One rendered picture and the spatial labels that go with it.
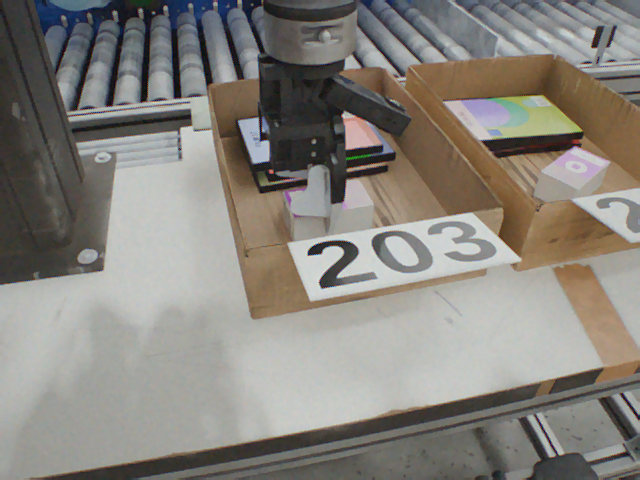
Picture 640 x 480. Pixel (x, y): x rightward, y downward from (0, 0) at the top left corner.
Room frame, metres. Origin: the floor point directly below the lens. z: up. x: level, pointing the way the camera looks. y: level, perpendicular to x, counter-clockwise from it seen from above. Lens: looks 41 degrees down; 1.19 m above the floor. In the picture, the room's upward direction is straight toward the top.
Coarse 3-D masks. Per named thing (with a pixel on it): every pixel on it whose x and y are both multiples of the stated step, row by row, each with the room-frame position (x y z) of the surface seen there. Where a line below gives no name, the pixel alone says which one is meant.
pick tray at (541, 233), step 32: (416, 64) 0.82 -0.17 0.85; (448, 64) 0.83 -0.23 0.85; (480, 64) 0.85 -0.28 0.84; (512, 64) 0.86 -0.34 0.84; (544, 64) 0.88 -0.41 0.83; (416, 96) 0.77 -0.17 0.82; (448, 96) 0.84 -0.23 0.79; (480, 96) 0.85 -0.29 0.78; (544, 96) 0.88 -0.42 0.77; (576, 96) 0.81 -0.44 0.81; (608, 96) 0.74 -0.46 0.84; (448, 128) 0.66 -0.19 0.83; (608, 128) 0.72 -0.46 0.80; (480, 160) 0.57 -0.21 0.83; (512, 160) 0.68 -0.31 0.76; (544, 160) 0.68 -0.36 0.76; (608, 160) 0.69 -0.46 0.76; (512, 192) 0.49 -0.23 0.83; (608, 192) 0.60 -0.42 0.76; (512, 224) 0.48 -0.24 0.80; (544, 224) 0.45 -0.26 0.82; (576, 224) 0.46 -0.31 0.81; (544, 256) 0.46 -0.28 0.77; (576, 256) 0.47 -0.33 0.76
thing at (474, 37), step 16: (416, 0) 1.49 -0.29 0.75; (432, 0) 1.39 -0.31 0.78; (448, 0) 1.31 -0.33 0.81; (432, 16) 1.38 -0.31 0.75; (448, 16) 1.30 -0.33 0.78; (464, 16) 1.22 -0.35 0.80; (448, 32) 1.28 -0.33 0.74; (464, 32) 1.21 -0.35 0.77; (480, 32) 1.14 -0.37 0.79; (464, 48) 1.19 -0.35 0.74; (480, 48) 1.13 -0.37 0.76; (496, 48) 1.08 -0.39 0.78
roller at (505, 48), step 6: (450, 0) 1.51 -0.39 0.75; (468, 12) 1.41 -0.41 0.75; (486, 24) 1.33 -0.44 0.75; (492, 30) 1.28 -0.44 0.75; (498, 42) 1.21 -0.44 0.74; (504, 42) 1.20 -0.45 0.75; (510, 42) 1.20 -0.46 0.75; (498, 48) 1.20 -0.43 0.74; (504, 48) 1.18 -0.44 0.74; (510, 48) 1.17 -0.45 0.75; (516, 48) 1.16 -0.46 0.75; (504, 54) 1.17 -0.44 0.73; (510, 54) 1.15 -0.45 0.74; (516, 54) 1.14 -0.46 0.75; (522, 54) 1.13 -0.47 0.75
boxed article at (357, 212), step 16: (288, 192) 0.54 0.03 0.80; (352, 192) 0.54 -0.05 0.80; (288, 208) 0.51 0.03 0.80; (352, 208) 0.51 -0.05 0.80; (368, 208) 0.52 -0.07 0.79; (288, 224) 0.51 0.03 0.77; (304, 224) 0.49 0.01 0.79; (320, 224) 0.50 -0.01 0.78; (352, 224) 0.51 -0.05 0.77; (368, 224) 0.52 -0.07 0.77
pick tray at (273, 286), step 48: (240, 96) 0.76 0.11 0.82; (384, 96) 0.79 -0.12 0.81; (240, 144) 0.73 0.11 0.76; (432, 144) 0.62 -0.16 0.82; (240, 192) 0.60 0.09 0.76; (384, 192) 0.60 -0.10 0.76; (432, 192) 0.60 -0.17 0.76; (480, 192) 0.49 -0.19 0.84; (240, 240) 0.39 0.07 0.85; (288, 240) 0.50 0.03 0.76; (288, 288) 0.39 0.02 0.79; (384, 288) 0.41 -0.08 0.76
